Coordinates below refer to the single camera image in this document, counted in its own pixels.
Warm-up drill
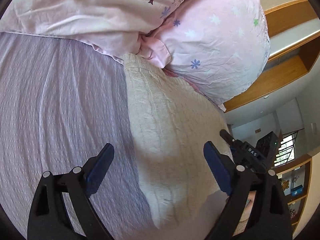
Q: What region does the beige cable-knit sweater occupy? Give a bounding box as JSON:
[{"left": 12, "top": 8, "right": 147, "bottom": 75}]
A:
[{"left": 124, "top": 54, "right": 231, "bottom": 229}]

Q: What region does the stair railing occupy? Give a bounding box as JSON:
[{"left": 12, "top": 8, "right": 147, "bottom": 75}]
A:
[{"left": 274, "top": 129, "right": 304, "bottom": 167}]

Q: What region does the wooden bookshelf with items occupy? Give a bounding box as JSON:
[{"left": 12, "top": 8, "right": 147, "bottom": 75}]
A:
[{"left": 274, "top": 154, "right": 312, "bottom": 233}]

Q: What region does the lavender bed sheet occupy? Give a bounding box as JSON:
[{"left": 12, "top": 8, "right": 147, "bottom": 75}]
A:
[{"left": 0, "top": 31, "right": 226, "bottom": 240}]

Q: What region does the pink pillow with star flowers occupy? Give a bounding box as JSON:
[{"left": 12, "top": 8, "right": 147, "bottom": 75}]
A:
[{"left": 139, "top": 0, "right": 270, "bottom": 106}]

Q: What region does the wooden headboard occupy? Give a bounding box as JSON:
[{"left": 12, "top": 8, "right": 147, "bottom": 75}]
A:
[{"left": 225, "top": 0, "right": 319, "bottom": 112}]

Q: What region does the pink pillow with tree print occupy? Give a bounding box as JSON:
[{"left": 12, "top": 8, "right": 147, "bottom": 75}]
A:
[{"left": 1, "top": 0, "right": 184, "bottom": 68}]

